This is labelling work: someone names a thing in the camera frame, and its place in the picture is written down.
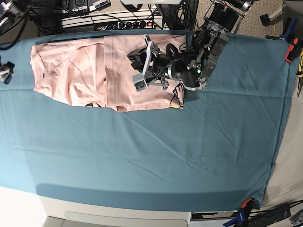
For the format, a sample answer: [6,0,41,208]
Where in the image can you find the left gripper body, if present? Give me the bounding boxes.
[127,35,181,90]

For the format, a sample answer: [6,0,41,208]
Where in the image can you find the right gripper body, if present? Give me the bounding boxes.
[0,61,15,84]

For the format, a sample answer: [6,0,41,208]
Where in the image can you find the pink T-shirt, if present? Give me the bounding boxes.
[30,35,184,112]

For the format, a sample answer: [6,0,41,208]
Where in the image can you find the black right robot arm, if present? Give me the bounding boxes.
[0,0,28,85]

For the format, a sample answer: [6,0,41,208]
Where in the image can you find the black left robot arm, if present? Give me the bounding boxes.
[127,0,253,92]

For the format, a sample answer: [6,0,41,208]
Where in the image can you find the teal table cloth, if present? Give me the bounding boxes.
[0,35,300,211]

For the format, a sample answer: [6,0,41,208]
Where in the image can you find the red clamp upper right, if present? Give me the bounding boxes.
[285,38,299,63]

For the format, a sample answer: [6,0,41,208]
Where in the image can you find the red black clamp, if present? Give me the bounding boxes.
[241,198,254,209]

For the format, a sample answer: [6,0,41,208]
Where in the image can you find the blue spring clamp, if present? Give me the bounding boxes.
[223,205,252,227]

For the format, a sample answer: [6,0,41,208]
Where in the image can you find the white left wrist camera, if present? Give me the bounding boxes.
[132,73,148,92]

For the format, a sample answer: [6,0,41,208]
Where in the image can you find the white power strip red switch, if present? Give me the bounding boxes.
[62,14,165,30]

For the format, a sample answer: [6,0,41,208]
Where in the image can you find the black cable bundle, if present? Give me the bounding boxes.
[123,0,199,31]

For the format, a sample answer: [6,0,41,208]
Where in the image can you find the yellow handled pliers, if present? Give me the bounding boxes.
[296,50,303,97]

